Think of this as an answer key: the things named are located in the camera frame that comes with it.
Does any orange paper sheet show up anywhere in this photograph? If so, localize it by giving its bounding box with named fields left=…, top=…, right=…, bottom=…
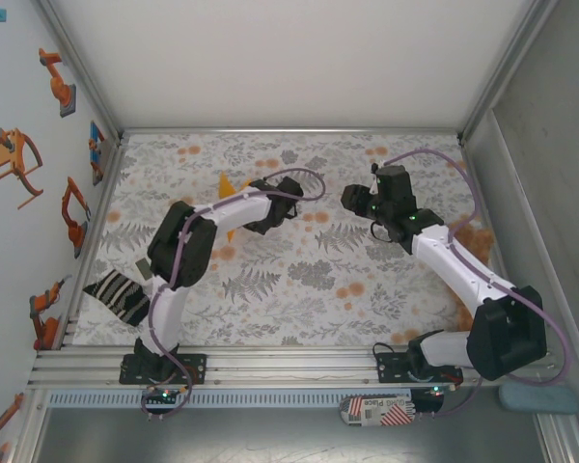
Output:
left=217, top=173, right=252, bottom=244

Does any brown teddy bear plush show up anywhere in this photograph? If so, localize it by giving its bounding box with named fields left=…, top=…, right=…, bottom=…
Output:
left=446, top=216, right=498, bottom=334

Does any floral printed tablecloth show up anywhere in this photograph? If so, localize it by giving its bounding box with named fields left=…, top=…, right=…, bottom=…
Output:
left=71, top=132, right=521, bottom=348

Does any black white striped pouch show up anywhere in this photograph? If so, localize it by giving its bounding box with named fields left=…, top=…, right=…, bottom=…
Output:
left=82, top=269, right=152, bottom=329

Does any blue-grey oval pad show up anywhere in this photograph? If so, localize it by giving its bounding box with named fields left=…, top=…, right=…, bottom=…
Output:
left=498, top=383, right=579, bottom=415

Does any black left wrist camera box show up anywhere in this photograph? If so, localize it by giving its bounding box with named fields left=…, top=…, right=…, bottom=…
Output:
left=273, top=176, right=305, bottom=200

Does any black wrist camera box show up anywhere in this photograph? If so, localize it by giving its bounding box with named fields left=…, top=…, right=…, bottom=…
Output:
left=273, top=176, right=305, bottom=200
left=370, top=163, right=413, bottom=206

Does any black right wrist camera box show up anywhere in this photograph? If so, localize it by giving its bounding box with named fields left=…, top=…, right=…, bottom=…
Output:
left=370, top=163, right=413, bottom=206

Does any aluminium frame crossbar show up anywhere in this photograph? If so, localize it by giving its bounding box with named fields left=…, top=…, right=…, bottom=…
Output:
left=120, top=126, right=464, bottom=137

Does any aluminium frame bar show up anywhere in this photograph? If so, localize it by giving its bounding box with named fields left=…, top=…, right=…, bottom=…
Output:
left=459, top=137, right=528, bottom=348
left=59, top=136, right=129, bottom=349
left=7, top=389, right=49, bottom=463
left=534, top=413, right=579, bottom=463

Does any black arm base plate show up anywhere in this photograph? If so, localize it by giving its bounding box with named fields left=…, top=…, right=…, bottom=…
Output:
left=119, top=353, right=208, bottom=386
left=374, top=351, right=463, bottom=386

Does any aluminium mounting rail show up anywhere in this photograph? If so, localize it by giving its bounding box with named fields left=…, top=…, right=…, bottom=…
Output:
left=27, top=344, right=561, bottom=390

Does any white slotted cable duct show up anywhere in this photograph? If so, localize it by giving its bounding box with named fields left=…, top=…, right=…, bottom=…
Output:
left=47, top=391, right=414, bottom=407

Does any aluminium frame post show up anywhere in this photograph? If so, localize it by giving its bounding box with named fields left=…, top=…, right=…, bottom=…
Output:
left=34, top=0, right=125, bottom=146
left=455, top=0, right=561, bottom=144

